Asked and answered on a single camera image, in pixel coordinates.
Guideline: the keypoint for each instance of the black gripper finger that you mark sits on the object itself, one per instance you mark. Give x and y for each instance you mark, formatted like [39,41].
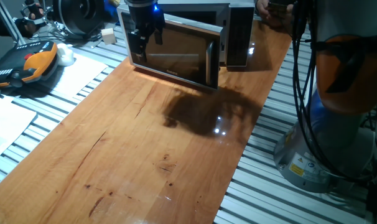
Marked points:
[136,43]
[159,35]

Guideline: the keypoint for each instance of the dark gloved hand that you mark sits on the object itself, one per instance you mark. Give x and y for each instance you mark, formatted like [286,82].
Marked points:
[31,21]

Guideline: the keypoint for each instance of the small pale wooden cube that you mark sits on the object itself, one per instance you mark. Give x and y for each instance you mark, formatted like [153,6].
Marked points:
[109,35]

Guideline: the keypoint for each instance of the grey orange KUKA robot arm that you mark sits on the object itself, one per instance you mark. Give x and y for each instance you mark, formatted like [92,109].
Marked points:
[341,71]

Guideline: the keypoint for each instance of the blue object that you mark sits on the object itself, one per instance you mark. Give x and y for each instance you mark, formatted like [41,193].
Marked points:
[111,9]

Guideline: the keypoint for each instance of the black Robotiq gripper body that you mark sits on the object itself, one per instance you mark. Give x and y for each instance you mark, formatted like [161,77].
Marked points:
[142,15]

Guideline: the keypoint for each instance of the black sleeved forearm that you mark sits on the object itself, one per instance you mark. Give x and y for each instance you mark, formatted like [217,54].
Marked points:
[2,23]

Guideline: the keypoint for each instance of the bare hand holding phone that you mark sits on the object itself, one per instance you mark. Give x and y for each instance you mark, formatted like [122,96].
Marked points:
[263,11]

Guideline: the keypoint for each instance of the aluminium profile post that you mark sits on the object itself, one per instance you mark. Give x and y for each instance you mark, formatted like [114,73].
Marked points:
[8,21]

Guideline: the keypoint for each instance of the dark smartphone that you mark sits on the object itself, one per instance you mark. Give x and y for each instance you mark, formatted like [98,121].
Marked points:
[277,8]

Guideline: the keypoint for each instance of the silver black microwave body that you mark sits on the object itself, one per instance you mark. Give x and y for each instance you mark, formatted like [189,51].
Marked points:
[238,34]

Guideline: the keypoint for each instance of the black round machine housing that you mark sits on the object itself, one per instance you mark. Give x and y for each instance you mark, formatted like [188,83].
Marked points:
[79,15]

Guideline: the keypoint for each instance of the brown wooden board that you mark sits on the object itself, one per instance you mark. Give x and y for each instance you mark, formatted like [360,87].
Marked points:
[138,146]

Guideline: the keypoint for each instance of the white rounded plastic object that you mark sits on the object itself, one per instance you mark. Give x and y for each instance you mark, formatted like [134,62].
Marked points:
[65,54]

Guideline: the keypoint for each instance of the silver microwave oven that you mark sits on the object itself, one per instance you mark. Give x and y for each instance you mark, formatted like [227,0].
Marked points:
[176,56]

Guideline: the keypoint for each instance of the orange black teach pendant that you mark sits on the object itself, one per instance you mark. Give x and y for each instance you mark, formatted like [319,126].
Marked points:
[26,63]

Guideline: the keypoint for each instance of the white printed paper sheet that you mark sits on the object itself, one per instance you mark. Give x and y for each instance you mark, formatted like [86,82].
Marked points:
[6,121]

